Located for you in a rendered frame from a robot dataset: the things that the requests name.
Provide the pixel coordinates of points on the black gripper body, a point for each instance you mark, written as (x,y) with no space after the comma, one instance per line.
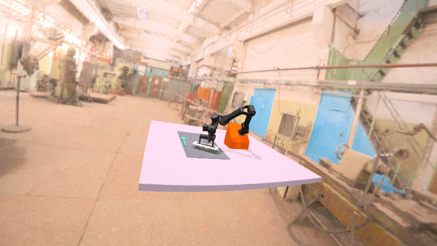
(212,127)

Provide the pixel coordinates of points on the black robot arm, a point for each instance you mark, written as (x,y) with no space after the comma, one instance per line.
(223,120)

